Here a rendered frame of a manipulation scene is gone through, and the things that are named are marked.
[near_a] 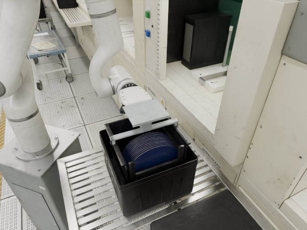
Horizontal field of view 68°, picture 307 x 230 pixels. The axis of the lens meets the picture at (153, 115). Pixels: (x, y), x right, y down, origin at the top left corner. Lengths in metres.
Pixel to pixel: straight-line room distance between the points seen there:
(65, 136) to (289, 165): 0.93
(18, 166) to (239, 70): 0.93
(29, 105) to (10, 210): 1.14
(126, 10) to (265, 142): 2.29
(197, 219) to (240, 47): 0.50
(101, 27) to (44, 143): 0.59
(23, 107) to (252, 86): 0.81
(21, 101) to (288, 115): 0.91
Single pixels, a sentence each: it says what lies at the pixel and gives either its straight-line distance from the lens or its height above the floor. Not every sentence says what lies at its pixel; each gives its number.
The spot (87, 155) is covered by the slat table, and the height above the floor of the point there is 0.76.
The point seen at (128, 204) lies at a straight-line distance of 0.79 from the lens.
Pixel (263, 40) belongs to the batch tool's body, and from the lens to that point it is 0.64.
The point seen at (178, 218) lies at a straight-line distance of 0.73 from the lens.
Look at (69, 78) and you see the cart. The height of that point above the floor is 0.07.
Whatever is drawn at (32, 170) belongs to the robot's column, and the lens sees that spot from 1.07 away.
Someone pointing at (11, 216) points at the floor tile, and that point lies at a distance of 1.97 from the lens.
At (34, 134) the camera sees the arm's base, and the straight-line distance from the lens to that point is 1.07.
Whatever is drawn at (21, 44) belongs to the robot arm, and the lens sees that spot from 0.87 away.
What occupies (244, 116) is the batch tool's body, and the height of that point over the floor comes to 1.09.
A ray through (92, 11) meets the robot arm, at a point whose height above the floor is 1.33.
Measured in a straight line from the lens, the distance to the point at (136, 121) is 0.67.
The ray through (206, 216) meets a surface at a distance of 0.74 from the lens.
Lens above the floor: 1.50
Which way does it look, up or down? 37 degrees down
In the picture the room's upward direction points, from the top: straight up
